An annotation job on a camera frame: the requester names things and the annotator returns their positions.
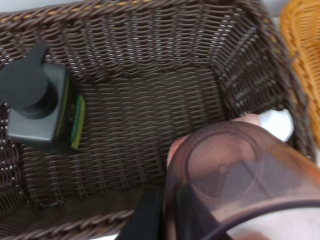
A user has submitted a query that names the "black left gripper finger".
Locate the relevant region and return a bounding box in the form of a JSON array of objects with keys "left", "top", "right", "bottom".
[{"left": 119, "top": 186, "right": 164, "bottom": 240}]

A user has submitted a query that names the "translucent purple plastic cup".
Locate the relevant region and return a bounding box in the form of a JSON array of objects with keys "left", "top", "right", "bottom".
[{"left": 164, "top": 121, "right": 320, "bottom": 240}]

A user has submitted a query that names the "dark green pump bottle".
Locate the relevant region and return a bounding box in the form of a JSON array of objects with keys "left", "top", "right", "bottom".
[{"left": 0, "top": 41, "right": 86, "bottom": 154}]

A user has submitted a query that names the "pink dish soap bottle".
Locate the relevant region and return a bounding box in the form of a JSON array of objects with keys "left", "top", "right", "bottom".
[{"left": 167, "top": 109, "right": 294, "bottom": 167}]

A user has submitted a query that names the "dark brown wicker basket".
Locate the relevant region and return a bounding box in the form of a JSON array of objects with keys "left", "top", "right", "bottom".
[{"left": 0, "top": 0, "right": 316, "bottom": 240}]

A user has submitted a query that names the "orange wicker basket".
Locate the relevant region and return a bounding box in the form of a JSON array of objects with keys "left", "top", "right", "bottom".
[{"left": 280, "top": 0, "right": 320, "bottom": 147}]

